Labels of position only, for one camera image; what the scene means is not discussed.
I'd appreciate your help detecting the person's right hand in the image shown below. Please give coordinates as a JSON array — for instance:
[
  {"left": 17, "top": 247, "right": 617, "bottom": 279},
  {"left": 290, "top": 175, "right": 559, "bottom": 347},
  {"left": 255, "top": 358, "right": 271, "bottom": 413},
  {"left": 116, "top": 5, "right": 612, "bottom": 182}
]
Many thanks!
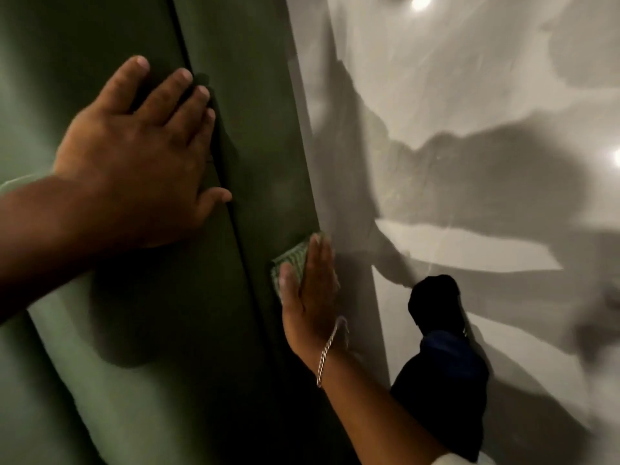
[{"left": 278, "top": 232, "right": 347, "bottom": 357}]

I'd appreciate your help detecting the person's left hand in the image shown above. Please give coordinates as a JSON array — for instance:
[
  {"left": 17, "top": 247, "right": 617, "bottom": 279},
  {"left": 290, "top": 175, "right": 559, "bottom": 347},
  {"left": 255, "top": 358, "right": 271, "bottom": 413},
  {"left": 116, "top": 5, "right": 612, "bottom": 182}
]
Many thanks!
[{"left": 52, "top": 55, "right": 233, "bottom": 253}]

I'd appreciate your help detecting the green cleaning cloth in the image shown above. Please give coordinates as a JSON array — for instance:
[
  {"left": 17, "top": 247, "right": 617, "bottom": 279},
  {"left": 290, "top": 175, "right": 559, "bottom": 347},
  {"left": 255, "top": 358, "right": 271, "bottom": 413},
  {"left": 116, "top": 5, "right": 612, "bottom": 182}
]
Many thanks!
[{"left": 270, "top": 231, "right": 341, "bottom": 305}]

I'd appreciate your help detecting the person's left forearm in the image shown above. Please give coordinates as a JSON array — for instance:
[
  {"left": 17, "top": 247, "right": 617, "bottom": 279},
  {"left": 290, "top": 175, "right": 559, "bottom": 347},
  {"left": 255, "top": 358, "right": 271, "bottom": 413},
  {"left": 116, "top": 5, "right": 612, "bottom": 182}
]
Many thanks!
[{"left": 0, "top": 173, "right": 105, "bottom": 326}]

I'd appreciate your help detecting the person's right forearm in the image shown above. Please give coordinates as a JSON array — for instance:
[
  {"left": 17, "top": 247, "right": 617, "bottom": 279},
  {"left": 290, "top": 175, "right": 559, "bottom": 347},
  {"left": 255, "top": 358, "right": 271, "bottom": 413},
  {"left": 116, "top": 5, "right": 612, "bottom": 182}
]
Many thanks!
[{"left": 291, "top": 334, "right": 449, "bottom": 465}]

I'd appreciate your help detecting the narrow green cabinet door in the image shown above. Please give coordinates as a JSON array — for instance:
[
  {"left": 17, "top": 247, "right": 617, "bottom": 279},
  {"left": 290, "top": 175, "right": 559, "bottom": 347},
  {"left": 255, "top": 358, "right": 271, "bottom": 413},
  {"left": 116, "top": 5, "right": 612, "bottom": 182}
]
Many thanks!
[{"left": 170, "top": 0, "right": 361, "bottom": 465}]

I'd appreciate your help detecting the person's black sock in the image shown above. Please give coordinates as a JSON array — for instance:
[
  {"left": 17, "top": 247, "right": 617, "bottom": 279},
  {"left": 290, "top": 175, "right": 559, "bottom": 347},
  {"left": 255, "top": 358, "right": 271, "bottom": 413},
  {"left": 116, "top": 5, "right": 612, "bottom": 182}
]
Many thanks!
[{"left": 407, "top": 274, "right": 469, "bottom": 340}]

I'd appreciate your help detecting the wide green cabinet door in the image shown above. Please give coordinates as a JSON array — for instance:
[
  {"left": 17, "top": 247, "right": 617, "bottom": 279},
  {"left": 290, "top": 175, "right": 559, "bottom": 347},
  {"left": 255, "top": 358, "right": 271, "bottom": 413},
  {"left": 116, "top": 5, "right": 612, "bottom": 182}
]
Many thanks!
[{"left": 0, "top": 0, "right": 274, "bottom": 465}]

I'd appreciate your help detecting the person's dark trouser leg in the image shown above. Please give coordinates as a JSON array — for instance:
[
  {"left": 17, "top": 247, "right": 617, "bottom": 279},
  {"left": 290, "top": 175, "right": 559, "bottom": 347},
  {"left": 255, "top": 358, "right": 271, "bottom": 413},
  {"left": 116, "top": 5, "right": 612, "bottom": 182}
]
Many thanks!
[{"left": 389, "top": 330, "right": 490, "bottom": 463}]

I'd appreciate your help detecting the silver chain bracelet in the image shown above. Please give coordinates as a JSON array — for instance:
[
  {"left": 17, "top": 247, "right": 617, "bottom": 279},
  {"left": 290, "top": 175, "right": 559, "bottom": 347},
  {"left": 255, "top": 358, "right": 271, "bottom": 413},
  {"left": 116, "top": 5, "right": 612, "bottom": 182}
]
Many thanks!
[{"left": 316, "top": 315, "right": 350, "bottom": 389}]

